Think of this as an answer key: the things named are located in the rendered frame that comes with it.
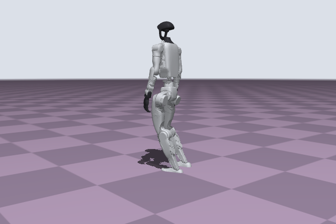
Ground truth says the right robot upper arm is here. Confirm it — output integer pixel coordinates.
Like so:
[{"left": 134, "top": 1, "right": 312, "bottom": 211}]
[{"left": 178, "top": 47, "right": 182, "bottom": 75}]

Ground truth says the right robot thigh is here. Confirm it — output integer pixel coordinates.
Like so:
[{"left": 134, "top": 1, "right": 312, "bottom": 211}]
[{"left": 163, "top": 94, "right": 181, "bottom": 137}]

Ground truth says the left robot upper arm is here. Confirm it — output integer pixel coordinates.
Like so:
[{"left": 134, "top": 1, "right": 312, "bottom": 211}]
[{"left": 152, "top": 44, "right": 164, "bottom": 76}]

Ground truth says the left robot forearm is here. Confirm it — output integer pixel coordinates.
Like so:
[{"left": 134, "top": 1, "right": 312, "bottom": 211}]
[{"left": 145, "top": 67, "right": 157, "bottom": 95}]

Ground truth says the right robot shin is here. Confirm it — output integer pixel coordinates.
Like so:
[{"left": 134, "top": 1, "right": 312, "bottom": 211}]
[{"left": 170, "top": 130, "right": 187, "bottom": 164}]

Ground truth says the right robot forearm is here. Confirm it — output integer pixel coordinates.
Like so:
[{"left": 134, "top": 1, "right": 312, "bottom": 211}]
[{"left": 173, "top": 74, "right": 181, "bottom": 89}]

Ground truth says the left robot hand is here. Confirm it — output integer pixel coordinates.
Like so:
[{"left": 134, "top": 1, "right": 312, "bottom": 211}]
[{"left": 143, "top": 91, "right": 152, "bottom": 112}]

